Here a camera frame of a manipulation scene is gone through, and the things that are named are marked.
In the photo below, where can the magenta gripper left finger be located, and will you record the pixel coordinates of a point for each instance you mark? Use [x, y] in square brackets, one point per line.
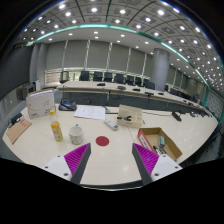
[70, 166]

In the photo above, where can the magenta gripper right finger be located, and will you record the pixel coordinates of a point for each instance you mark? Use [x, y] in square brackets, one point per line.
[152, 166]

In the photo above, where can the open cardboard box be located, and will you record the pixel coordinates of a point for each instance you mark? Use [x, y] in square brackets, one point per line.
[152, 138]

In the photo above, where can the white paper cup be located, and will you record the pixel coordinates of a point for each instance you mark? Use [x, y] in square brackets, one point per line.
[76, 135]

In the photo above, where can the red round coaster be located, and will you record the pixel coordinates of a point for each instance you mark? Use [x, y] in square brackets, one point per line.
[102, 141]

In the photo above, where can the beige cardboard box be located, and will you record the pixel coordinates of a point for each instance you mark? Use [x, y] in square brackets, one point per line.
[129, 116]

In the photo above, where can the yellow drink bottle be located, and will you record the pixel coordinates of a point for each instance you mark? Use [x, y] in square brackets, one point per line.
[55, 126]

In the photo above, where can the white remote control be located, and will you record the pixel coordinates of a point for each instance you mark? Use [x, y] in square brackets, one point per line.
[112, 125]

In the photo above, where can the white paper sheets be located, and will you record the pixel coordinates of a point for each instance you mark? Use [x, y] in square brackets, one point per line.
[90, 112]

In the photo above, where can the black power strip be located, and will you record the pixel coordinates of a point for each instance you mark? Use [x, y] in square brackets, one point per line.
[176, 116]

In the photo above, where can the long curved conference desk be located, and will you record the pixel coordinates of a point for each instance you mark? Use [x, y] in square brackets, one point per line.
[127, 91]

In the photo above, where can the white carton box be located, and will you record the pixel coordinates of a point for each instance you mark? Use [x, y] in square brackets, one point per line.
[40, 103]

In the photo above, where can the black adapter on table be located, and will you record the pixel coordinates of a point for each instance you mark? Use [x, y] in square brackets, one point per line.
[16, 118]

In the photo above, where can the round grey pillar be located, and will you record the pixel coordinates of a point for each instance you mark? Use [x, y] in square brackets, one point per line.
[160, 68]

